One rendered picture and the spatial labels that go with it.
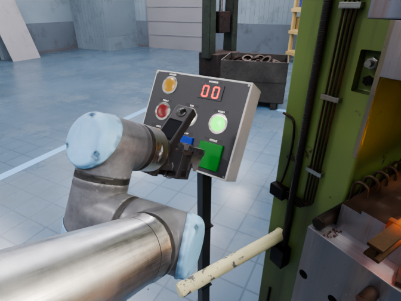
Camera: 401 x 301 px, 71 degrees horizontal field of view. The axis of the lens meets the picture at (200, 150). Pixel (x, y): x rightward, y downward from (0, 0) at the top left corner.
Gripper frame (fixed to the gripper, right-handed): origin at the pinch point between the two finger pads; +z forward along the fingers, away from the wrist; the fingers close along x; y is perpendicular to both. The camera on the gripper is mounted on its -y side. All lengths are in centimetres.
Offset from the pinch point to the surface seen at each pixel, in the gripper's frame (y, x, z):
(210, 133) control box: -5.3, -1.5, 5.8
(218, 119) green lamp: -9.6, -0.1, 5.4
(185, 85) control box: -17.8, -14.4, 5.8
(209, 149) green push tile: -0.8, -0.1, 5.1
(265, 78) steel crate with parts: -117, -102, 318
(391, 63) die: -24.3, 36.7, -8.5
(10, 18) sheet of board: -196, -872, 335
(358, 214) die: 3.9, 38.9, 6.5
